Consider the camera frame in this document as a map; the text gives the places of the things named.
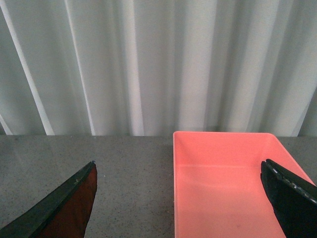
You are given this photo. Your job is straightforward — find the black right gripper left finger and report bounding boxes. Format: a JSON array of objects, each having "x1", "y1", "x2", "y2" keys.
[{"x1": 0, "y1": 161, "x2": 97, "y2": 238}]

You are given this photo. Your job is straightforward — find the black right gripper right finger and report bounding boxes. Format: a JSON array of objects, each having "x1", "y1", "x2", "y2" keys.
[{"x1": 261, "y1": 159, "x2": 317, "y2": 238}]

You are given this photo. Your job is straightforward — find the pink plastic tray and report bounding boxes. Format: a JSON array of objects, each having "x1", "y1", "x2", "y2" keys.
[{"x1": 173, "y1": 131, "x2": 309, "y2": 238}]

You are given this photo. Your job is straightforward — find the white pleated curtain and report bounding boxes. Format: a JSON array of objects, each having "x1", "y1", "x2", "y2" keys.
[{"x1": 0, "y1": 0, "x2": 317, "y2": 136}]

